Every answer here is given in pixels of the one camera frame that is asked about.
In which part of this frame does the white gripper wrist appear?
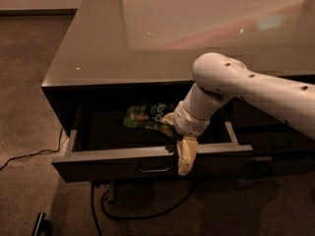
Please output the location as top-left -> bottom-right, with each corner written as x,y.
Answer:
161,100 -> 210,176

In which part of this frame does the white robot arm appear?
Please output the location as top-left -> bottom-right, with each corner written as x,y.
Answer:
162,53 -> 315,176

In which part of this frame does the dark cabinet with glossy top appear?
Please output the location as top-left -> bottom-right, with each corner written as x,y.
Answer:
40,0 -> 315,205

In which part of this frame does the green snack bag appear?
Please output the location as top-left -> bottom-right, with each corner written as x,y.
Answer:
123,103 -> 174,138

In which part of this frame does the black object on floor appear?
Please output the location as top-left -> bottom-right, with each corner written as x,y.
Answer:
31,212 -> 51,236

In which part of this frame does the thick black looped cable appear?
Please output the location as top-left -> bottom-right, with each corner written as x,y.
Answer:
90,180 -> 201,236

